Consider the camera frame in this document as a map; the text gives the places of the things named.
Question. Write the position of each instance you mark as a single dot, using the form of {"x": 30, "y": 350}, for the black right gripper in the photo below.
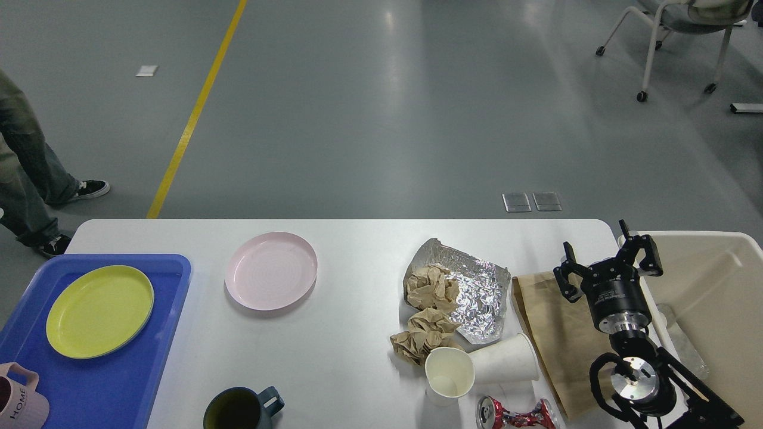
{"x": 615, "y": 294}

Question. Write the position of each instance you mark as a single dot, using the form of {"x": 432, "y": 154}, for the pink plate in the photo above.
{"x": 271, "y": 271}

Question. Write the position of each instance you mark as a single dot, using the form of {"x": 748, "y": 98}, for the dark teal mug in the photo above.
{"x": 241, "y": 407}

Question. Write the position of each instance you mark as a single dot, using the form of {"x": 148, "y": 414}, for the pink ribbed mug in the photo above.
{"x": 21, "y": 405}

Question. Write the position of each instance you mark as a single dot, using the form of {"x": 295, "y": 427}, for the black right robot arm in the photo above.
{"x": 637, "y": 379}

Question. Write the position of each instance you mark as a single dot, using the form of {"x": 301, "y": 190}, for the brown paper bag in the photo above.
{"x": 564, "y": 338}

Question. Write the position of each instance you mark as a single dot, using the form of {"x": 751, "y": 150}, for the right metal floor socket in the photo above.
{"x": 547, "y": 201}

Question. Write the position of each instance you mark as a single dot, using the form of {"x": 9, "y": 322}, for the metal floor socket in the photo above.
{"x": 547, "y": 201}
{"x": 516, "y": 202}

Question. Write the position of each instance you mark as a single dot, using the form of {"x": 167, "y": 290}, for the beige plastic bin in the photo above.
{"x": 713, "y": 282}

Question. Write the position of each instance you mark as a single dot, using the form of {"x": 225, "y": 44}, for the left metal floor socket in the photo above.
{"x": 516, "y": 202}

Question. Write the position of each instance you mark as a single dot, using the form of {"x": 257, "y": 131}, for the clear plastic bottle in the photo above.
{"x": 686, "y": 351}

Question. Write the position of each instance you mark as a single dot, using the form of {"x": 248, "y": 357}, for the crumpled aluminium foil sheet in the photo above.
{"x": 482, "y": 303}

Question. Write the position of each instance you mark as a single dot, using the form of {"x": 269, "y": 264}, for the lying white paper cup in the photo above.
{"x": 506, "y": 361}

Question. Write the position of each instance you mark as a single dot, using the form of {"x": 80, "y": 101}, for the crumpled brown paper upper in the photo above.
{"x": 432, "y": 286}

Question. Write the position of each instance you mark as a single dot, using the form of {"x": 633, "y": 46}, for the crumpled brown paper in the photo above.
{"x": 432, "y": 286}
{"x": 428, "y": 330}

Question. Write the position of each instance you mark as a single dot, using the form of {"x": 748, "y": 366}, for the crumpled brown paper lower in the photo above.
{"x": 428, "y": 330}

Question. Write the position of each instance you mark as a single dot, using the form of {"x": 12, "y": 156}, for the crushed red soda can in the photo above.
{"x": 490, "y": 413}

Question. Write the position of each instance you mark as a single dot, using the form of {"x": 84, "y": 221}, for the upright white paper cup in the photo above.
{"x": 450, "y": 375}

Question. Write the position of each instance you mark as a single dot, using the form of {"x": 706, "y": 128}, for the white metal bar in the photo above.
{"x": 746, "y": 108}

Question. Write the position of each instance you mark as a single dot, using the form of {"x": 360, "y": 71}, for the yellow-green plate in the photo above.
{"x": 100, "y": 312}

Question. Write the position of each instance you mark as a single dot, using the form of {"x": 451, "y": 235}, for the blue plastic tray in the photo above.
{"x": 118, "y": 389}

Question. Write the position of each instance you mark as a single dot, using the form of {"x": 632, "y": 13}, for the person in green trousers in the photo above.
{"x": 33, "y": 178}

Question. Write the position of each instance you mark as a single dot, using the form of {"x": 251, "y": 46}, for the white frame chair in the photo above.
{"x": 690, "y": 17}

